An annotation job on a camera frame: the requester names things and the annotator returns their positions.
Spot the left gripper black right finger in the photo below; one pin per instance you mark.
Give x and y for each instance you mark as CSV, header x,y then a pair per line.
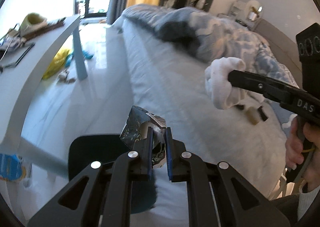
x,y
183,166

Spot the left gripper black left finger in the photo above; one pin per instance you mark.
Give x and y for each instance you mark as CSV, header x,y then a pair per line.
x,y
131,184

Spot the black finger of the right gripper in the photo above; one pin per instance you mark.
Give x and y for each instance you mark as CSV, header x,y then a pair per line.
x,y
270,88

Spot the dark snack wrapper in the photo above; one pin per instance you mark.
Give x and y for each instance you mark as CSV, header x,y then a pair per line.
x,y
136,129

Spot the white sock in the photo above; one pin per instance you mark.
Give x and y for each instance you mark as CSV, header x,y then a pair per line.
x,y
219,89

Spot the brown headboard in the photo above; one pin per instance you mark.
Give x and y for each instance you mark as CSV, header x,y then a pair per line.
x,y
283,48

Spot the blue fleece blanket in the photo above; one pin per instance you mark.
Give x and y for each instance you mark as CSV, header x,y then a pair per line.
x,y
207,38

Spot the round mirror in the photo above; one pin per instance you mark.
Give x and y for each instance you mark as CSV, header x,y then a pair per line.
x,y
253,10

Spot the blue box on floor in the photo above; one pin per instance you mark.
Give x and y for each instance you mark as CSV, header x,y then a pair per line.
x,y
13,168

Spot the yellow plastic bag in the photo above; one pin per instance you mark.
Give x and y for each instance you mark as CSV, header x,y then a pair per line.
x,y
57,63

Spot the white desk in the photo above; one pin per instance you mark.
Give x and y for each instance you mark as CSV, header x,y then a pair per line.
x,y
18,86

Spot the green slipper on desk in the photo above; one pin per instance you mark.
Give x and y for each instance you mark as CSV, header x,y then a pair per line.
x,y
31,23

